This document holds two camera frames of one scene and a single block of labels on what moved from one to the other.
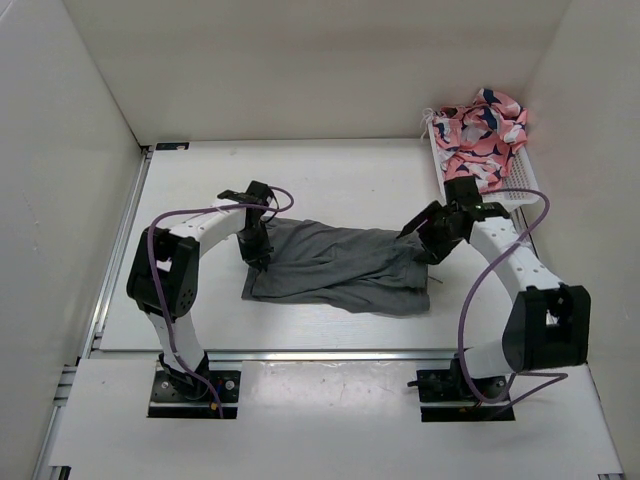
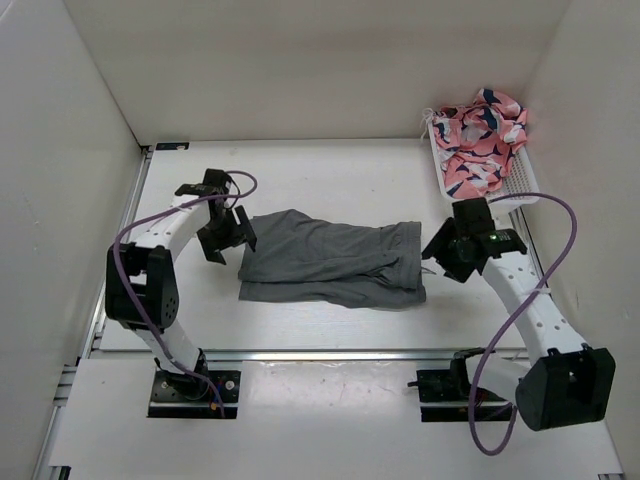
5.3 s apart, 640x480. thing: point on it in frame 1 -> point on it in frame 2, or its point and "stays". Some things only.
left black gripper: (261, 253) -> (213, 247)
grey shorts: (370, 271) stays
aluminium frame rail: (330, 356) stays
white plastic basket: (518, 173) stays
